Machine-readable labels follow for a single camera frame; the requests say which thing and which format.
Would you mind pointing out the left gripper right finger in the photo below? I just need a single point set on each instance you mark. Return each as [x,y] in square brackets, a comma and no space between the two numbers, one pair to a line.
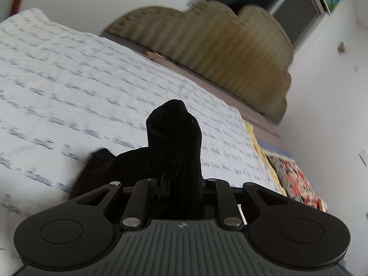
[280,229]

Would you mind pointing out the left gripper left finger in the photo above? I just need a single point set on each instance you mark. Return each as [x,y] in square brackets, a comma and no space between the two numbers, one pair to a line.
[83,229]

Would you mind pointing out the black pants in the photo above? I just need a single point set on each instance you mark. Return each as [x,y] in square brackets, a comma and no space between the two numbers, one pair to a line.
[172,157]

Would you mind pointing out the floral patterned blanket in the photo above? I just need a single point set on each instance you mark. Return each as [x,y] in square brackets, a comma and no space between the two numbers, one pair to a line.
[295,183]

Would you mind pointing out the yellow blanket edge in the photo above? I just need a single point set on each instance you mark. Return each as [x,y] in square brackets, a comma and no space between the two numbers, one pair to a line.
[261,154]

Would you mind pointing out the white script-print bed sheet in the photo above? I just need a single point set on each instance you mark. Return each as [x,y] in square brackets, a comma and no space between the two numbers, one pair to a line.
[66,93]

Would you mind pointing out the olive upholstered headboard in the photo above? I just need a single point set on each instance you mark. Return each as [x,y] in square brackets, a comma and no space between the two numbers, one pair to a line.
[247,54]

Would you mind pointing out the white wall switch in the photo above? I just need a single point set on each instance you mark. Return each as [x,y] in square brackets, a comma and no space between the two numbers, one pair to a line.
[363,154]

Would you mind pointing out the small wall hook ornament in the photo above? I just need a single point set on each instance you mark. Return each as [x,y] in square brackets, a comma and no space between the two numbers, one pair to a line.
[341,48]

